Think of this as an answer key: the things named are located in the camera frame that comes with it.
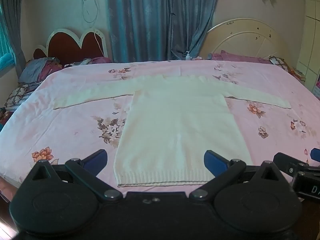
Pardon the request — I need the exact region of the blue grey curtain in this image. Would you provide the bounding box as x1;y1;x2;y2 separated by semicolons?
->
106;0;222;63

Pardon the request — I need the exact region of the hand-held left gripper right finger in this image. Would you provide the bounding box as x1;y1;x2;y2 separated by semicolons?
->
189;150;288;203

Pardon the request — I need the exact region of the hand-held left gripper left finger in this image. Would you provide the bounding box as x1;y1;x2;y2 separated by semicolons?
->
26;149;123;203

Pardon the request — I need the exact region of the red heart-shaped headboard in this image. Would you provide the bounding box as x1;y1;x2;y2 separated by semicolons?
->
33;28;109;67

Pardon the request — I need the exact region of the cream round headboard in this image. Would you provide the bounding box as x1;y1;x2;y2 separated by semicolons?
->
204;18;290;64

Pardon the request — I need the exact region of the pile of clothes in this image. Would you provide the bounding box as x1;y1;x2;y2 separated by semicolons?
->
64;58;92;68

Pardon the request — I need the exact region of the blue pillow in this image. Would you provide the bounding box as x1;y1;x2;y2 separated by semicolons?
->
19;57;60;83

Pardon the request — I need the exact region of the white knit sweater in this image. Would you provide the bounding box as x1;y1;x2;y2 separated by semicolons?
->
54;76;292;188

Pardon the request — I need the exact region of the cream wardrobe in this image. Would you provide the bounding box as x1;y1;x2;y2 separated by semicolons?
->
299;0;320;93

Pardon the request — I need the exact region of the grey side curtain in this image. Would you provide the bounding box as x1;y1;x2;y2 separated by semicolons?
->
0;0;27;80

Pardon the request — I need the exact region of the magenta pillow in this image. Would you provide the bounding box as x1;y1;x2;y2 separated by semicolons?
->
90;56;112;64

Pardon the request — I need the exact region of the pink pillow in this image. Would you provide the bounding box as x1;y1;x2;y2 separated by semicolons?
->
212;50;272;64

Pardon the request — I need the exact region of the pink floral bedsheet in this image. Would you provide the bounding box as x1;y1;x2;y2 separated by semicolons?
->
0;60;320;200

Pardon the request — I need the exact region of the lattice patterned pillow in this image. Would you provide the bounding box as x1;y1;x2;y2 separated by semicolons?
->
5;84;38;108
269;56;294;73

